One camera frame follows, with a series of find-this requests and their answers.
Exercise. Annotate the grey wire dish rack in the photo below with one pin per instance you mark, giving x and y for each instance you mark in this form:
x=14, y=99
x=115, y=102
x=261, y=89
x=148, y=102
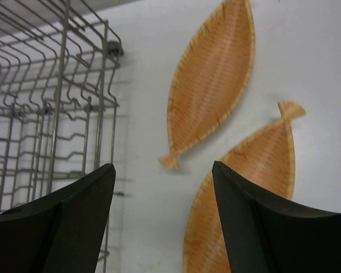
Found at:
x=57, y=62

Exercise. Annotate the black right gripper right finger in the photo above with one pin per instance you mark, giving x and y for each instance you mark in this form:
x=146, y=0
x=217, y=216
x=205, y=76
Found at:
x=264, y=232

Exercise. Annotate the fish-shaped woven plate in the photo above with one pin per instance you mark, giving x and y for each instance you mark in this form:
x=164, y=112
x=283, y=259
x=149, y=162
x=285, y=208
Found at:
x=267, y=158
x=210, y=78

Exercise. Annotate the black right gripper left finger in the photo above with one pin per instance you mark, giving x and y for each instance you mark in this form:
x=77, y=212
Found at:
x=59, y=232

